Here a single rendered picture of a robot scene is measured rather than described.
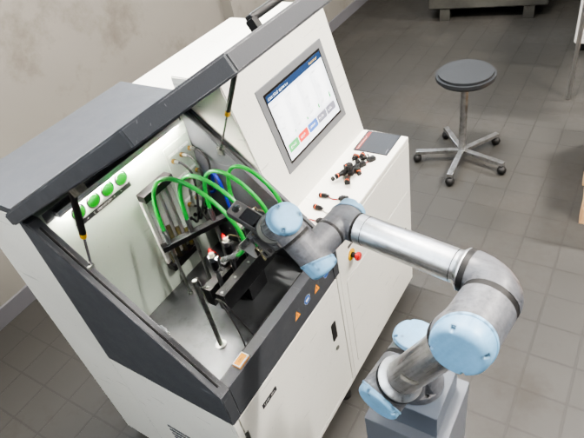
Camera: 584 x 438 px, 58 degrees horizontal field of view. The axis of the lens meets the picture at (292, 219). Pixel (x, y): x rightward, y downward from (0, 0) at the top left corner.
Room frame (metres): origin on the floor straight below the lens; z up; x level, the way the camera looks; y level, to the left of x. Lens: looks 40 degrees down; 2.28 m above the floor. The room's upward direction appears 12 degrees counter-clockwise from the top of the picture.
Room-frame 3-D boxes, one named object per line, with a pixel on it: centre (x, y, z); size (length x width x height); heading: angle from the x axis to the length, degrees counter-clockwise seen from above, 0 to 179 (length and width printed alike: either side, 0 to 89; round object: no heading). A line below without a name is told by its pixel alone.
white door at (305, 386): (1.15, 0.09, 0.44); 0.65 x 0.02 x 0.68; 140
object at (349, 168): (1.79, -0.30, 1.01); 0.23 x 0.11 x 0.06; 140
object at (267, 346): (1.16, 0.11, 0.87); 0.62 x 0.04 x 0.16; 140
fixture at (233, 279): (1.41, 0.21, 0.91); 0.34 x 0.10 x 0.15; 140
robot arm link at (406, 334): (0.83, -0.25, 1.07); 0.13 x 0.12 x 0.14; 133
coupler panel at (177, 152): (1.67, 0.34, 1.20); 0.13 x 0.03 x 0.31; 140
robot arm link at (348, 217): (0.82, -0.26, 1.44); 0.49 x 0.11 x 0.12; 43
